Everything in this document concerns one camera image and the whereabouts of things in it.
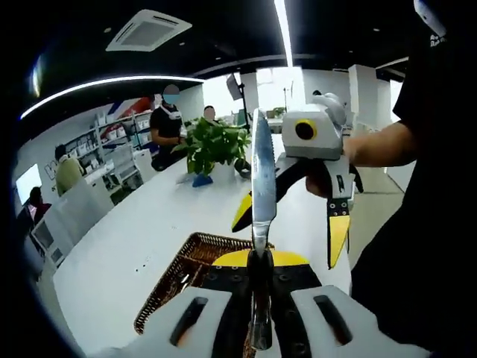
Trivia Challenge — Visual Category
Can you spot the white shelving unit with boxes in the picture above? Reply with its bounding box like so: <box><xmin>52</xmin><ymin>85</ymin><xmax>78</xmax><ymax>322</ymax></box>
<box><xmin>66</xmin><ymin>111</ymin><xmax>154</xmax><ymax>176</ymax></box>

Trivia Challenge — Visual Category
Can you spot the steel table knife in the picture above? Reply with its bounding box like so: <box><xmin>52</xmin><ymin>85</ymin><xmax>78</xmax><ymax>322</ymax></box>
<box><xmin>248</xmin><ymin>107</ymin><xmax>277</xmax><ymax>351</ymax></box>

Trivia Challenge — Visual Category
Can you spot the white chest device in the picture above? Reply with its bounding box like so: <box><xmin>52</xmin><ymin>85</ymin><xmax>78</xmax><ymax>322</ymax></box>
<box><xmin>413</xmin><ymin>0</ymin><xmax>448</xmax><ymax>37</ymax></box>

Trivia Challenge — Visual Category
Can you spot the ceiling air conditioner vent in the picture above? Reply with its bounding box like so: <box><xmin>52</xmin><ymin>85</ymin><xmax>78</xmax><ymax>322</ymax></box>
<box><xmin>105</xmin><ymin>9</ymin><xmax>193</xmax><ymax>52</ymax></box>

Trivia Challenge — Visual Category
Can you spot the green potted plant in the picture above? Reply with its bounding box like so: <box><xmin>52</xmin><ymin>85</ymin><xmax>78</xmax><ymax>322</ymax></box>
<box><xmin>173</xmin><ymin>116</ymin><xmax>253</xmax><ymax>183</ymax></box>

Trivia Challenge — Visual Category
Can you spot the person's black shirt torso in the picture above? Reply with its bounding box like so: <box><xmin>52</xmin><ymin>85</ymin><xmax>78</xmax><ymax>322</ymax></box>
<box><xmin>350</xmin><ymin>0</ymin><xmax>477</xmax><ymax>336</ymax></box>

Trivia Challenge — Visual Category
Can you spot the dark grey curved device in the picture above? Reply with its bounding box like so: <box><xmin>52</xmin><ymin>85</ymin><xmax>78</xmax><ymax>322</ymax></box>
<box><xmin>234</xmin><ymin>158</ymin><xmax>253</xmax><ymax>179</ymax></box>

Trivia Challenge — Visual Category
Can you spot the black studio light on stand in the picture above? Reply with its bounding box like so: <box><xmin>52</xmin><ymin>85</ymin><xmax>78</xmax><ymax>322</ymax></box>
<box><xmin>226</xmin><ymin>72</ymin><xmax>250</xmax><ymax>131</ymax></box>

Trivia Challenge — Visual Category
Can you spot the white wall screen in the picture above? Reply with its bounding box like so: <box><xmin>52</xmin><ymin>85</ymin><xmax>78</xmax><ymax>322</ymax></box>
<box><xmin>15</xmin><ymin>163</ymin><xmax>42</xmax><ymax>205</ymax></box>

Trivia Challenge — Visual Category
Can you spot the white frosted desk partition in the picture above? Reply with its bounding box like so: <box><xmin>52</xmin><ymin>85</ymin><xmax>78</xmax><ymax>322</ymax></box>
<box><xmin>48</xmin><ymin>178</ymin><xmax>113</xmax><ymax>243</ymax></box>

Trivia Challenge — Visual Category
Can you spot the brown wicker utensil storage tray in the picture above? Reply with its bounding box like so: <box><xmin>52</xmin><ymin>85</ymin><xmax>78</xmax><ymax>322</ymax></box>
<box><xmin>133</xmin><ymin>231</ymin><xmax>277</xmax><ymax>336</ymax></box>

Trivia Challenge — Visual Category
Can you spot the white mesh office chair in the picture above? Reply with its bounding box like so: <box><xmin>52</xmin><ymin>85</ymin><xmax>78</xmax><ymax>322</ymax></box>
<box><xmin>110</xmin><ymin>145</ymin><xmax>145</xmax><ymax>189</ymax></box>

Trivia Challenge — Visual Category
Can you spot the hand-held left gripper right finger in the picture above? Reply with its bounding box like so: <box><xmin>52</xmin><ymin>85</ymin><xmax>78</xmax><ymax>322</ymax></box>
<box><xmin>271</xmin><ymin>250</ymin><xmax>432</xmax><ymax>358</ymax></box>

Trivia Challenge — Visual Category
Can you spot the curved ceiling light strip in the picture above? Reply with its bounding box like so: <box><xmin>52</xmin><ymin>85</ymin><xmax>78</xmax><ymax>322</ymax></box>
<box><xmin>20</xmin><ymin>75</ymin><xmax>204</xmax><ymax>120</ymax></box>
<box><xmin>274</xmin><ymin>0</ymin><xmax>295</xmax><ymax>70</ymax></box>

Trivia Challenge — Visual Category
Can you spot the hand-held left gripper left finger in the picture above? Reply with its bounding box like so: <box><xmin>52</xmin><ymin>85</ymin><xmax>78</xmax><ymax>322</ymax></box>
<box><xmin>98</xmin><ymin>250</ymin><xmax>254</xmax><ymax>358</ymax></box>

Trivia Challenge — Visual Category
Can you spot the person's right hand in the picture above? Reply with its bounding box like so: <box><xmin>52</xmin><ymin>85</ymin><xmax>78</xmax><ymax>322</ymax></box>
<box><xmin>304</xmin><ymin>134</ymin><xmax>362</xmax><ymax>199</ymax></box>

